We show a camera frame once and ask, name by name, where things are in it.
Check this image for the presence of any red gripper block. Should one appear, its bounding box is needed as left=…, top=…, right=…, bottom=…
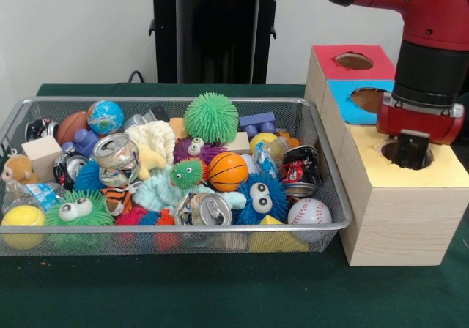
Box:
left=376, top=102, right=465, bottom=170

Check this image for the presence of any wooden box with three holes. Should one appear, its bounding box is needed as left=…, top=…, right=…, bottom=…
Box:
left=303, top=44, right=469, bottom=267

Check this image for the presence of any crushed black red can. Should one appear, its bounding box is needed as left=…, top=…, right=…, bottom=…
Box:
left=281, top=144, right=323, bottom=197

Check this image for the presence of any white baseball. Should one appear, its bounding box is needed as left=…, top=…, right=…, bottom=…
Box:
left=287, top=198, right=333, bottom=241

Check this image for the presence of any blue spiky ball with eyes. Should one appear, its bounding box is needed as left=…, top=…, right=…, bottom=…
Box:
left=234, top=173, right=290, bottom=226

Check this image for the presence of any small orange basketball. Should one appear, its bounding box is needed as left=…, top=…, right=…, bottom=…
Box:
left=207, top=151, right=250, bottom=193

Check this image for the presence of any plain green spiky ball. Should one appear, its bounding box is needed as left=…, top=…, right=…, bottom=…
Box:
left=182, top=92, right=240, bottom=144

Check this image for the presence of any crushed silver drink can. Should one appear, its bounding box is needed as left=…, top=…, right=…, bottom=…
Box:
left=175, top=191, right=234, bottom=226

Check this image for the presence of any crushed can with pastel print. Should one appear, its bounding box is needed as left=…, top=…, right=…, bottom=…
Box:
left=92, top=133, right=142, bottom=188

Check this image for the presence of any globe print ball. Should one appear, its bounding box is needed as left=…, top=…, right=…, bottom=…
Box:
left=86, top=100, right=125, bottom=135

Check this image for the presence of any green spiky ball with eyes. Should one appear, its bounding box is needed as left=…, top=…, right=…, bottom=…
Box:
left=44, top=188, right=117, bottom=252

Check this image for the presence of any yellow foam ball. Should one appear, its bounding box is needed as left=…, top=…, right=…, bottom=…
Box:
left=1, top=205, right=48, bottom=250

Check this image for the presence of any wire mesh bin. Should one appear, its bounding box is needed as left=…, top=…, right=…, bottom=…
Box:
left=0, top=97, right=355, bottom=258

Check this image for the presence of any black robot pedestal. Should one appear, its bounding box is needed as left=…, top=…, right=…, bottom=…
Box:
left=141, top=0, right=296, bottom=85

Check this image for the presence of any black cable loop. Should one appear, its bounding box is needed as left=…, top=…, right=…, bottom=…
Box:
left=126, top=70, right=147, bottom=85

